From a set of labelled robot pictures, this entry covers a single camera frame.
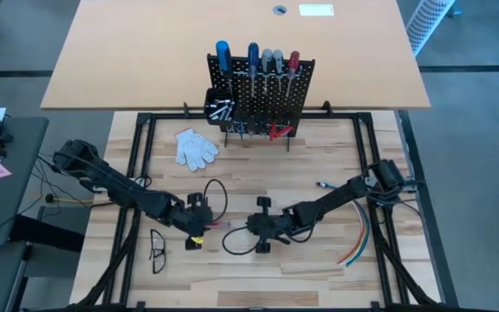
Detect black pegboard bin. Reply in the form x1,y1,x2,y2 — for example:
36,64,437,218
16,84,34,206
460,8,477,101
204,88,237,133

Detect white work glove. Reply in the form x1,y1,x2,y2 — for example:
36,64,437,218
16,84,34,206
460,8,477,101
174,128,220,172

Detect dark grey side table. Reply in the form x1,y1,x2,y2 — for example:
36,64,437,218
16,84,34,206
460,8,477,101
0,115,50,249

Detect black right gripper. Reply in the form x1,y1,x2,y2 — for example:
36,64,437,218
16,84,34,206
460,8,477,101
246,196,292,255

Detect slim black-handled driver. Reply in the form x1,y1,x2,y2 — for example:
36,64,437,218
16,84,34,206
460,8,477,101
272,49,285,93
261,48,273,95

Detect slotted tool holder rail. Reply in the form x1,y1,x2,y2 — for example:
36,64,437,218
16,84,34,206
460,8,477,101
227,68,307,80

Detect white perforated panel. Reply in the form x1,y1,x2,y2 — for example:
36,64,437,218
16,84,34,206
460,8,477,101
406,0,457,56

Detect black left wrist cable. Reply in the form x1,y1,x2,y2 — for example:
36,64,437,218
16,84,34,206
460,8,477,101
202,179,229,223

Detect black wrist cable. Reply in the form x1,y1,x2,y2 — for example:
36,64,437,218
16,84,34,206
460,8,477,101
202,179,229,223
222,224,260,257

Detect black metal pegboard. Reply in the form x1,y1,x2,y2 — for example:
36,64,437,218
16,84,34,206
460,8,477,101
205,54,317,153

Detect black-and-blue-handled screwdriver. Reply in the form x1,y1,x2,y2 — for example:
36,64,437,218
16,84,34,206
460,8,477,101
215,40,235,99

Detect yellow cable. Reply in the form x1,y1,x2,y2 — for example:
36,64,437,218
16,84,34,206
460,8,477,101
342,202,366,266

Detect white rectangular desk plate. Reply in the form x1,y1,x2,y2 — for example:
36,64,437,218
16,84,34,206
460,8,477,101
298,3,335,17

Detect black floor cables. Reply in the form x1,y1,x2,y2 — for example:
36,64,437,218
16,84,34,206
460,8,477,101
30,151,103,209

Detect blue cable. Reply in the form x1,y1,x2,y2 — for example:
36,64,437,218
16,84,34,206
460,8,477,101
317,181,371,267

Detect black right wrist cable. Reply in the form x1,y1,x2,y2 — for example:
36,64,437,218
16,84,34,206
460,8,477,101
222,224,260,257

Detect green cable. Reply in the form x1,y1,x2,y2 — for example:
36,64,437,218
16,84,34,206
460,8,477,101
347,201,369,266

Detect silver extension bar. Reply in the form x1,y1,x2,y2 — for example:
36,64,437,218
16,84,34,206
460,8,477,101
209,104,229,120

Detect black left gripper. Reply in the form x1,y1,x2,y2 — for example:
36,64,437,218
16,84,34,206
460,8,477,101
175,193,216,251

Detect coloured cable bundle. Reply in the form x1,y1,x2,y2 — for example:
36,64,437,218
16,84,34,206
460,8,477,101
338,203,364,265

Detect black metal rig frame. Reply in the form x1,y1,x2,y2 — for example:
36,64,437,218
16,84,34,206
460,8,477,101
74,111,444,312

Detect clear red-handled screwdriver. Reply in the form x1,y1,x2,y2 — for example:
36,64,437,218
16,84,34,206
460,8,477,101
284,50,301,99

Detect black-framed safety glasses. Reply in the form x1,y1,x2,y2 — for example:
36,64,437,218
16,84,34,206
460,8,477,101
148,228,168,276

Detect wire hook rail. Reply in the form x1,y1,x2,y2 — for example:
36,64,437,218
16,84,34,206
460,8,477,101
225,120,296,136

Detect yellow rod black knob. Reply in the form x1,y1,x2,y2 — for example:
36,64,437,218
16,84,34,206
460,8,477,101
44,194,94,205

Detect light wooden desk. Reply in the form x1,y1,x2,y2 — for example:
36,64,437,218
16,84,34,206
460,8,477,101
40,0,431,112

